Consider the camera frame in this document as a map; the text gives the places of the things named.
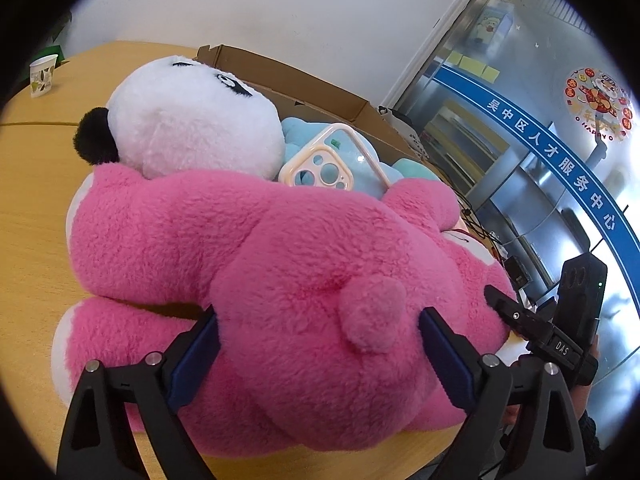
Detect person's right forearm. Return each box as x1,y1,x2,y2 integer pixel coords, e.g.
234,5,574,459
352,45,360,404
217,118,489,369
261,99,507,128
572,384,603,468

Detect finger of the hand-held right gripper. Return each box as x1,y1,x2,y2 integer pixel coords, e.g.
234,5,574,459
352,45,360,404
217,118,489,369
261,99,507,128
482,285,555,353

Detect black cable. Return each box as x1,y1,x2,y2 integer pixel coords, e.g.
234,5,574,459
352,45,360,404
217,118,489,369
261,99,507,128
440,157,506,256

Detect small black device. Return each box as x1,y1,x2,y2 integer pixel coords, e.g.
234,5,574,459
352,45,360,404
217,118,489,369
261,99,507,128
504,256,532,288

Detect teal and pink plush toy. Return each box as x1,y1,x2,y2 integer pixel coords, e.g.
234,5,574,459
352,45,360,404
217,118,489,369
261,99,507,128
390,157,441,183

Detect cartoon window poster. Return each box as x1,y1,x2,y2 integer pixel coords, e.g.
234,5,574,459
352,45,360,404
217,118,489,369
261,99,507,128
470,2,516,51

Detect printed paper cup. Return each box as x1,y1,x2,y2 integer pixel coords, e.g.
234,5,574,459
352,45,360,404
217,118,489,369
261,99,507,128
29,54,61,98

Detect round red window sticker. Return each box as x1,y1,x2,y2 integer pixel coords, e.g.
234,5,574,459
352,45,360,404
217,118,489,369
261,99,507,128
565,64,637,143

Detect blue window banner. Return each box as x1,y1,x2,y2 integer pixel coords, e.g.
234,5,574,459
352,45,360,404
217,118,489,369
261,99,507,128
432,62,633,246

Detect cardboard box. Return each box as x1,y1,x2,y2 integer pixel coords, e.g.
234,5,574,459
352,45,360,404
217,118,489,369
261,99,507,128
192,44,451,186

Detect beige printed tote bag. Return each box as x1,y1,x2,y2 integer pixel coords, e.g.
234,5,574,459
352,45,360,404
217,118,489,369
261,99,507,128
377,105,428,158

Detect cream phone case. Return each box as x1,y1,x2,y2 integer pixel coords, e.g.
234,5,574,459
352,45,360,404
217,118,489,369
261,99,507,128
277,122,396,193

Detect pink plush bear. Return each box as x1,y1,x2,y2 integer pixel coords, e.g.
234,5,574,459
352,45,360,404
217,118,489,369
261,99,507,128
50,162,518,461

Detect white plush panda head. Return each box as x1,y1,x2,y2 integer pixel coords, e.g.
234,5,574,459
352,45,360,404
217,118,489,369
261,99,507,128
74,56,286,181

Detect blue plush toy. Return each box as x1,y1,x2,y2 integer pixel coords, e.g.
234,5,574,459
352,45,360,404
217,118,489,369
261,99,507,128
277,117,401,196

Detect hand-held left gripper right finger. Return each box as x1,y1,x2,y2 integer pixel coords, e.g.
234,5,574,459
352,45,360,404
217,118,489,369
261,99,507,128
419,306,587,480

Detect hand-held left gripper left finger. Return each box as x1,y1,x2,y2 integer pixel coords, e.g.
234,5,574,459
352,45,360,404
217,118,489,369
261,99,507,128
57,304,222,480

